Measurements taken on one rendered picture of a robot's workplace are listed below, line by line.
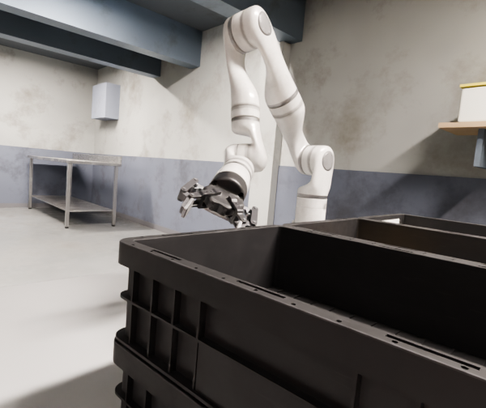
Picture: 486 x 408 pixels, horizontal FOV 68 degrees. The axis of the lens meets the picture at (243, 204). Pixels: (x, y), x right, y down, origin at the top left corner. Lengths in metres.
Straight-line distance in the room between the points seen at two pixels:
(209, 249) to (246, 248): 0.08
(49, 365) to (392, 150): 2.86
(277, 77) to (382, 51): 2.47
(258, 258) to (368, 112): 2.81
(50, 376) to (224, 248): 0.31
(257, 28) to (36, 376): 0.80
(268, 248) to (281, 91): 0.51
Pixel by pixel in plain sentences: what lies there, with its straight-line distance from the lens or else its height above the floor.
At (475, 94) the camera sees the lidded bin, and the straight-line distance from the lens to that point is 2.56.
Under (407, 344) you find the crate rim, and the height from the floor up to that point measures 0.93.
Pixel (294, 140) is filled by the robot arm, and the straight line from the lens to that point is 1.08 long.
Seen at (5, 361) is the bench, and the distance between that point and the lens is 0.69.
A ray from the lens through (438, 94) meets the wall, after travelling 3.11.
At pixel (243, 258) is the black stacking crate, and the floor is 0.89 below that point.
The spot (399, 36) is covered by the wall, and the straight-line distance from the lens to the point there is 3.38.
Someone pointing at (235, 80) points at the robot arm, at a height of 1.23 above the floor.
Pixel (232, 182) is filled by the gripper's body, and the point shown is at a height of 0.99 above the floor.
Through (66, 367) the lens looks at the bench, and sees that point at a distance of 0.65.
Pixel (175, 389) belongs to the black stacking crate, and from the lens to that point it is 0.36.
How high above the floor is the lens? 1.01
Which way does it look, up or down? 5 degrees down
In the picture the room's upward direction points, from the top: 5 degrees clockwise
